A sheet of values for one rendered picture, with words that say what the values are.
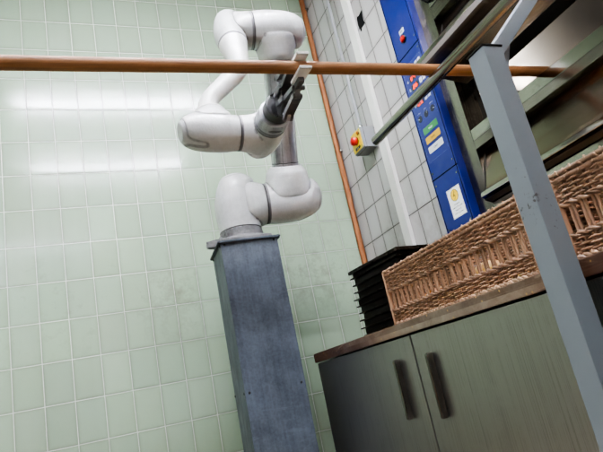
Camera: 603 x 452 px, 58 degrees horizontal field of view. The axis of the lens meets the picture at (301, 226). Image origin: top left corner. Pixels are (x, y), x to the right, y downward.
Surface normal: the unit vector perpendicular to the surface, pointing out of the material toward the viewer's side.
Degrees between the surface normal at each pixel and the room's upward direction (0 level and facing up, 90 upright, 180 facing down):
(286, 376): 90
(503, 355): 90
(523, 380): 90
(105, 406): 90
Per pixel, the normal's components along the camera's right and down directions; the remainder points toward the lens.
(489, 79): -0.92, 0.08
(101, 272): 0.33, -0.33
